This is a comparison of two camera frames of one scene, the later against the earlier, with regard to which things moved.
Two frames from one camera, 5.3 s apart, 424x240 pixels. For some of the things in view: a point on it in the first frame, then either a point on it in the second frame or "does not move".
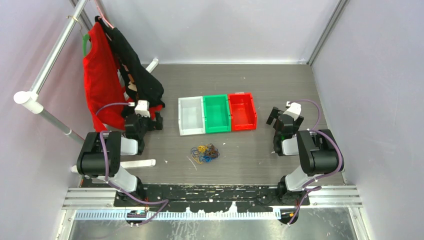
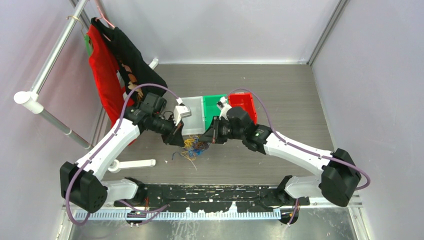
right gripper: (275, 114) to (213, 135)
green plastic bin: (216, 113) does not move
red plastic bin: (243, 112) does not move
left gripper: (153, 124) to (174, 137)
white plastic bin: (191, 115) does not move
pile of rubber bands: (204, 153) to (194, 146)
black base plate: (246, 198) does not move
